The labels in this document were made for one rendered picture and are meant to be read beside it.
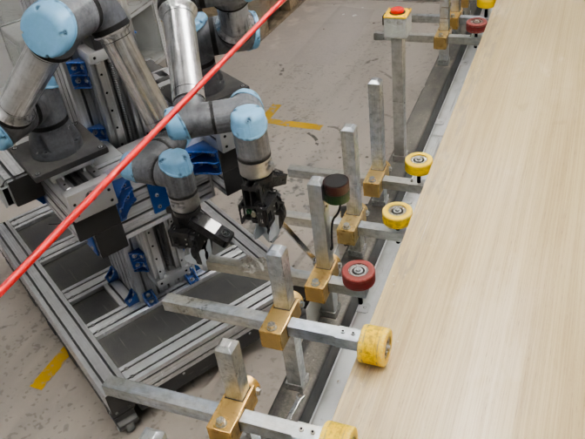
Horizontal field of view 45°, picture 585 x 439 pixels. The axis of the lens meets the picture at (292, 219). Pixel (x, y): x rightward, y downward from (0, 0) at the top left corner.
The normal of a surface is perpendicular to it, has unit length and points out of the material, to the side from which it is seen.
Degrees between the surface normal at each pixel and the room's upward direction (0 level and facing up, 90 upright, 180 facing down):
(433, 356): 0
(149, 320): 0
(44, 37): 85
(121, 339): 0
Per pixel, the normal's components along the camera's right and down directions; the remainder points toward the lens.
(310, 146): -0.11, -0.79
